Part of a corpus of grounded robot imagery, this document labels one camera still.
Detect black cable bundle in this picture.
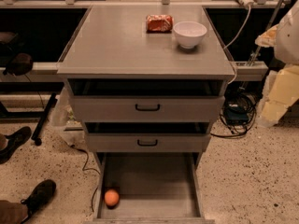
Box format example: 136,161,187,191
210,89,259,140

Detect black floor cable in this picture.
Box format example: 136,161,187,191
70,145,101,213

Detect black shoe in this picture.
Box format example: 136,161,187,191
0,126,32,164
21,179,56,217

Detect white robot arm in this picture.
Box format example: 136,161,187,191
255,1,299,127

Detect grey open bottom drawer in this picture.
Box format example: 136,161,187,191
84,153,216,224

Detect grey middle drawer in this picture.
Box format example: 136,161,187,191
85,122,210,152

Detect orange fruit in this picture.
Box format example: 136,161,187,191
104,189,120,207

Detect grey drawer cabinet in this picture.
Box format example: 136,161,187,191
56,5,235,224

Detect grey metal pole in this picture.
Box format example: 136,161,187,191
247,0,292,67

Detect black shoe upper left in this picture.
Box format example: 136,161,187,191
0,126,32,164

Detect black shoe lower left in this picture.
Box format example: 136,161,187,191
21,179,56,217

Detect clear plastic bag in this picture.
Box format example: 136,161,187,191
50,88,84,145

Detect dark brown rounded object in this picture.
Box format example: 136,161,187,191
3,53,33,76

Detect black metal stand leg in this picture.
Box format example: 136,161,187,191
31,93,57,146

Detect grey top drawer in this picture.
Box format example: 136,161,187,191
68,78,224,122

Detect crushed red soda can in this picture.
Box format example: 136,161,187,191
146,15,174,33

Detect white ceramic bowl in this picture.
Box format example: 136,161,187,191
173,21,207,49

